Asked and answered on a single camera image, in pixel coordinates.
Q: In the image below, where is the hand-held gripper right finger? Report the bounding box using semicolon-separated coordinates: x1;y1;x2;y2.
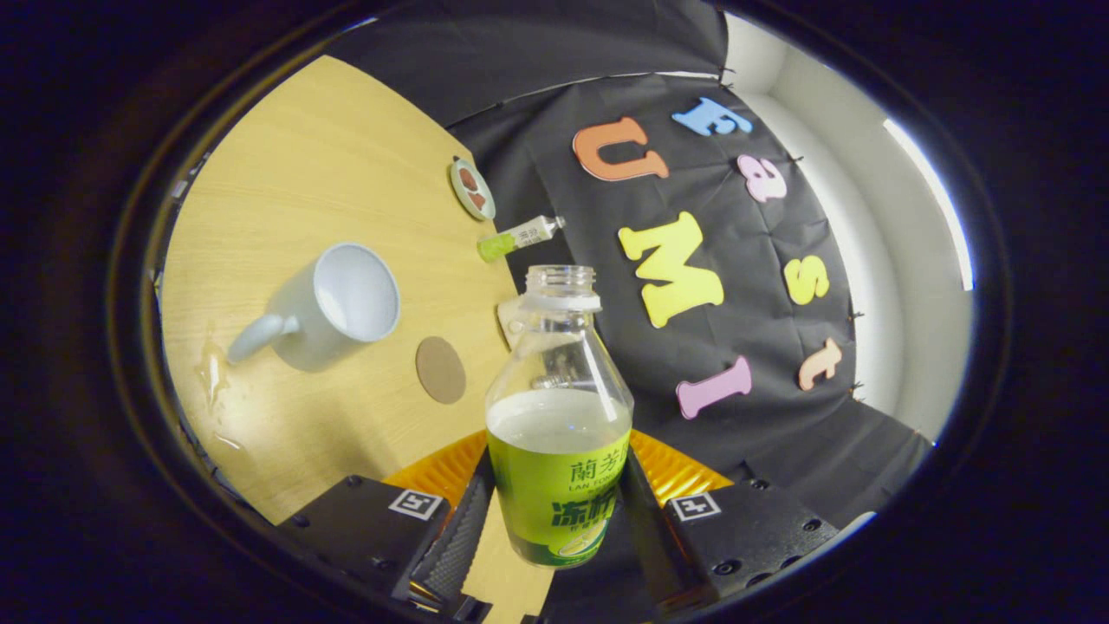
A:
619;429;841;618

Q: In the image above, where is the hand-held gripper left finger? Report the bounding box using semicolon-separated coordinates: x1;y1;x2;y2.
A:
277;431;496;621

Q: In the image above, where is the green label juice bottle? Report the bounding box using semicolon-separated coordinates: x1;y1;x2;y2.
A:
484;264;635;570

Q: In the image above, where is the brown round coaster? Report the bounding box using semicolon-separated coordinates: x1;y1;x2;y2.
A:
415;336;467;405

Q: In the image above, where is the pale blue cup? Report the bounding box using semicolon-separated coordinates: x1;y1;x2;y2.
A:
227;242;402;374

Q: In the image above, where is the slim green drink bottle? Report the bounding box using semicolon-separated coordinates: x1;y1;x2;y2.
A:
477;215;567;263

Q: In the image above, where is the clear liquid spill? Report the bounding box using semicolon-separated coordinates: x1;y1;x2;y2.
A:
195;329;233;408

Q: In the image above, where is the grey round plate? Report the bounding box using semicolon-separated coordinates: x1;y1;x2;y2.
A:
449;156;496;222

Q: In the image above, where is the wooden table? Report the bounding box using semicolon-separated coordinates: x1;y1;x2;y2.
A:
160;55;555;624

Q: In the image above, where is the ceiling light panel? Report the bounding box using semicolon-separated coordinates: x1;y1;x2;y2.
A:
882;117;976;291

